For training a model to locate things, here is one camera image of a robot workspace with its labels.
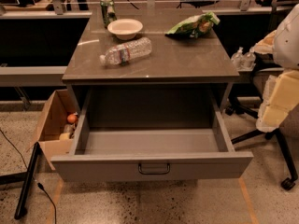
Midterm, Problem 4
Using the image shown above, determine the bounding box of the left clear pump bottle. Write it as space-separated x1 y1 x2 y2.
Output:
231 47 243 69

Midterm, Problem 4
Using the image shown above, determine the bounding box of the orange fruit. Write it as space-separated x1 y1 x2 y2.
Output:
67 114 78 124

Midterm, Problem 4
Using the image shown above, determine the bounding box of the clear plastic water bottle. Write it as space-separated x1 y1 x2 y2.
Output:
100 37 152 65

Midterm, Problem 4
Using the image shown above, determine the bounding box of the black drawer handle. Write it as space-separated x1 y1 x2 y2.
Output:
138 163 170 175

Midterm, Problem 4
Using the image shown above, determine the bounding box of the black floor stand leg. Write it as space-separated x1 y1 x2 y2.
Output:
14 142 40 220

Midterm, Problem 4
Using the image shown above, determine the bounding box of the open grey top drawer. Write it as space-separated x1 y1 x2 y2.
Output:
52 88 253 182

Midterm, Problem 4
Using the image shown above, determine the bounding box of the green rice chip bag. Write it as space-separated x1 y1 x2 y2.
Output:
165 12 220 38

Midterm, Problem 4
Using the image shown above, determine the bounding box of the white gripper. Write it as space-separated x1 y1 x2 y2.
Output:
253 4 299 133

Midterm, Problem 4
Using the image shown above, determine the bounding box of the white paper bowl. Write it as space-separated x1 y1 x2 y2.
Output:
107 19 143 40

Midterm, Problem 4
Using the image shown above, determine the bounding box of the yellow item in box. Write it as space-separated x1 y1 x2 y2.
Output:
59 133 71 140

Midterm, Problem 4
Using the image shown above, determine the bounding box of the green soda can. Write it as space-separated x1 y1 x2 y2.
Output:
100 0 117 27

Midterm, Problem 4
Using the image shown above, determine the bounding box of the black floor cable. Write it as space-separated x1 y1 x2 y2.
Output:
0 128 58 224

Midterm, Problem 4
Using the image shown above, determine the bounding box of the right clear pump bottle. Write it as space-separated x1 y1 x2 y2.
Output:
243 47 256 69

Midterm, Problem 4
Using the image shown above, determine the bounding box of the black office chair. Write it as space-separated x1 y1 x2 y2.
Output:
225 63 298 190

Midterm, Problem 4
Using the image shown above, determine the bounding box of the clear pump bottle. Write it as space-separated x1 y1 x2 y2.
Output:
231 47 243 69
243 47 256 69

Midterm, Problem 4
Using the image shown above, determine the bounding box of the brown cardboard box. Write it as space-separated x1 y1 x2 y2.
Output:
29 90 76 170

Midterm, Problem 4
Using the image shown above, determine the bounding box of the grey cabinet with top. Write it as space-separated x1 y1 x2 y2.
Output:
62 7 240 114

